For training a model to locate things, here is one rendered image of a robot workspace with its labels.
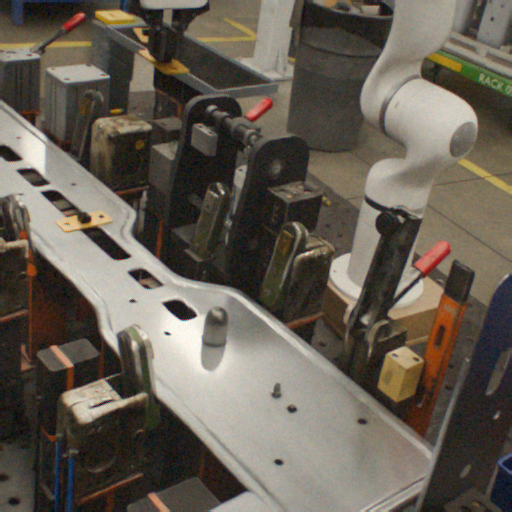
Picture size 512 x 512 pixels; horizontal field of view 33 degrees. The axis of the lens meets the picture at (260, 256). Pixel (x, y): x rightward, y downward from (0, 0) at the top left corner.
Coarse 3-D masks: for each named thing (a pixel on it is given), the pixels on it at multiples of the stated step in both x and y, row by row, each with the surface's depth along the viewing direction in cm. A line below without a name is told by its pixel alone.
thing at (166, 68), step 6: (144, 54) 117; (168, 54) 116; (150, 60) 116; (168, 60) 116; (156, 66) 114; (162, 66) 114; (168, 66) 115; (174, 66) 115; (180, 66) 115; (168, 72) 113; (174, 72) 113; (180, 72) 114; (186, 72) 114
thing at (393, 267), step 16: (400, 208) 102; (384, 224) 99; (400, 224) 100; (416, 224) 101; (384, 240) 103; (400, 240) 101; (384, 256) 104; (400, 256) 102; (368, 272) 105; (384, 272) 105; (400, 272) 104; (368, 288) 106; (384, 288) 104; (368, 304) 108; (384, 304) 105; (352, 320) 108; (368, 336) 106
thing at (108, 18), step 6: (96, 12) 174; (102, 12) 174; (108, 12) 175; (114, 12) 176; (120, 12) 176; (102, 18) 173; (108, 18) 171; (114, 18) 172; (120, 18) 173; (126, 18) 173; (132, 18) 174
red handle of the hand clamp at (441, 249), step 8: (440, 240) 110; (432, 248) 110; (440, 248) 110; (448, 248) 110; (424, 256) 110; (432, 256) 109; (440, 256) 110; (416, 264) 109; (424, 264) 109; (432, 264) 109; (408, 272) 109; (416, 272) 109; (424, 272) 109; (400, 280) 109; (408, 280) 109; (416, 280) 109; (400, 288) 108; (408, 288) 109; (400, 296) 108; (392, 304) 108; (368, 312) 107; (360, 320) 107; (368, 320) 107
